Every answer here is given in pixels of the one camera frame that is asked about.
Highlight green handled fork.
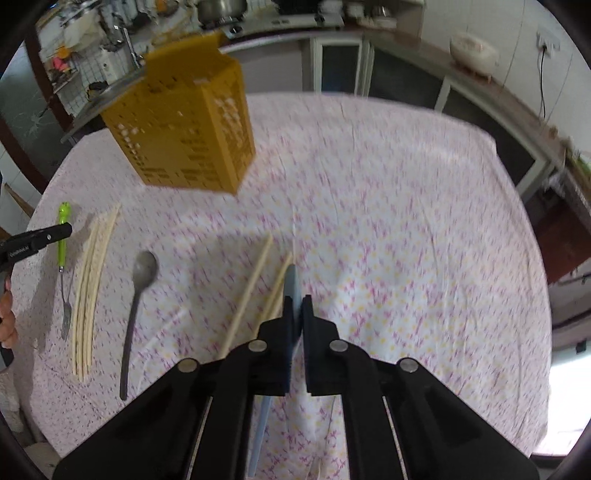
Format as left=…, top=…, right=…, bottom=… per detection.
left=57, top=202, right=71, bottom=340

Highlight wooden chopstick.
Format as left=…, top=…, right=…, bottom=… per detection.
left=217, top=234, right=273, bottom=360
left=71, top=208, right=118, bottom=381
left=71, top=215, right=102, bottom=379
left=259, top=252, right=294, bottom=324
left=79, top=204, right=121, bottom=381

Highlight dark metal spoon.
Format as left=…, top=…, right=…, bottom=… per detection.
left=119, top=250, right=158, bottom=401

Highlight light blue spatula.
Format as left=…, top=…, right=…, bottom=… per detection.
left=246, top=264, right=298, bottom=479

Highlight kitchen counter cabinets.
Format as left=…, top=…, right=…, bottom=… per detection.
left=59, top=11, right=569, bottom=204

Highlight person left hand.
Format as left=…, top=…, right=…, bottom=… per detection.
left=0, top=290, right=18, bottom=349

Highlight steel sink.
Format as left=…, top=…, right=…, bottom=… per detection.
left=60, top=68, right=144, bottom=145

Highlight floral pink tablecloth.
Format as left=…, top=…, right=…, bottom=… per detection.
left=14, top=95, right=550, bottom=454

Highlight yellow perforated utensil holder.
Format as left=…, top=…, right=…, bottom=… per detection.
left=101, top=33, right=256, bottom=194

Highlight sink faucet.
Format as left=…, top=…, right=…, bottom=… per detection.
left=115, top=25, right=143, bottom=69

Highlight steel cooking pot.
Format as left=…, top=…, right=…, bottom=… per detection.
left=197, top=0, right=247, bottom=24

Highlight white rice cooker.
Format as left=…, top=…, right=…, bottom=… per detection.
left=450, top=32, right=500, bottom=79

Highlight stacked white plates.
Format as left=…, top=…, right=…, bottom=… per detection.
left=320, top=0, right=400, bottom=19

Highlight black power cable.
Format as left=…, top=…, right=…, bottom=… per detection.
left=537, top=43, right=562, bottom=139

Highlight wall power outlet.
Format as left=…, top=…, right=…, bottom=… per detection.
left=536, top=28, right=560, bottom=55

